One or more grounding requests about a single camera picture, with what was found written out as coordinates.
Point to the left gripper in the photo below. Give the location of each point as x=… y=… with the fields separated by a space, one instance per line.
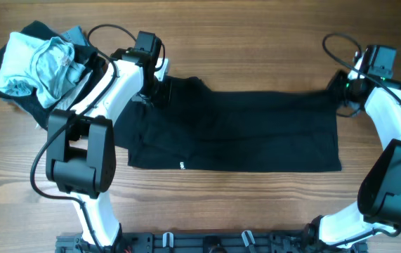
x=164 y=95

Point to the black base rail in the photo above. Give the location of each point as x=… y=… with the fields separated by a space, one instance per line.
x=247 y=241

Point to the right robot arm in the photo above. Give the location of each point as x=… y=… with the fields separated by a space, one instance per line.
x=378 y=206

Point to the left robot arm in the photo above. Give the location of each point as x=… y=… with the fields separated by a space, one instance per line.
x=81 y=157

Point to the black garment in pile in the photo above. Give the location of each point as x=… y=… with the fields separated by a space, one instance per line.
x=89 y=78

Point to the dark teal t-shirt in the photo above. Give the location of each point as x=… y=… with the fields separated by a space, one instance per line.
x=250 y=131

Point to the light blue garment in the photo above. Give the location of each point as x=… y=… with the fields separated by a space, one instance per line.
x=47 y=67

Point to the grey blue garment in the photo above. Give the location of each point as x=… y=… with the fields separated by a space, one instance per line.
x=75 y=36

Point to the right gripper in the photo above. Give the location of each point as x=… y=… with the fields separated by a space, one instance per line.
x=334 y=87

